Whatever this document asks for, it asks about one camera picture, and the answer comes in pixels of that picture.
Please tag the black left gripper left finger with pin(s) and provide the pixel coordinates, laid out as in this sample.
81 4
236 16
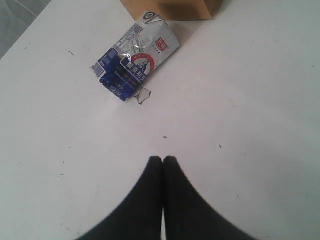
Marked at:
139 216

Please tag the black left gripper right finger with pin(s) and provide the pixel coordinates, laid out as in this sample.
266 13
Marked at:
187 215

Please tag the blue white milk carton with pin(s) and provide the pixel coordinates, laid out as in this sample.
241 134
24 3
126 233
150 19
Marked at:
140 51

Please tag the brown paper bag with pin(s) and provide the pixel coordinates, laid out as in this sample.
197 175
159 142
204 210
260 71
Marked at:
174 10

